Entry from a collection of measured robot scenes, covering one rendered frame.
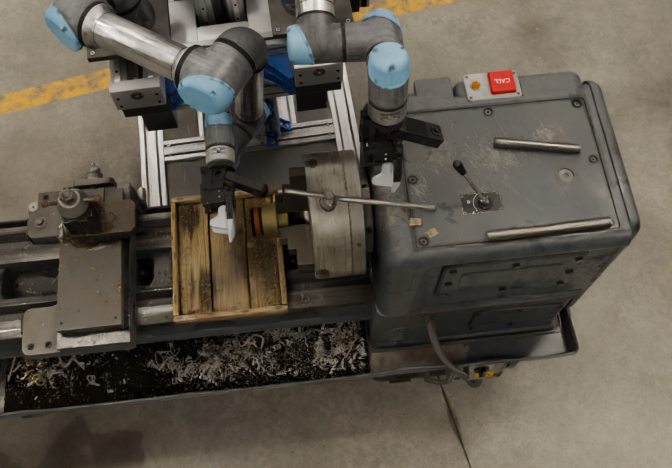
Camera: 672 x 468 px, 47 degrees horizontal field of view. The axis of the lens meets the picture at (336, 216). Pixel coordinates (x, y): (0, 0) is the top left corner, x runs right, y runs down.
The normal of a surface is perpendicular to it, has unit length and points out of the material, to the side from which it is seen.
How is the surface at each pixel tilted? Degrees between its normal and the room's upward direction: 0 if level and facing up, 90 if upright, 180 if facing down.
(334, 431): 0
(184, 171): 0
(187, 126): 0
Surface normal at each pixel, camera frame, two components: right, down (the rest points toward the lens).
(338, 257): 0.10, 0.64
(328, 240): 0.07, 0.37
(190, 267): 0.00, -0.41
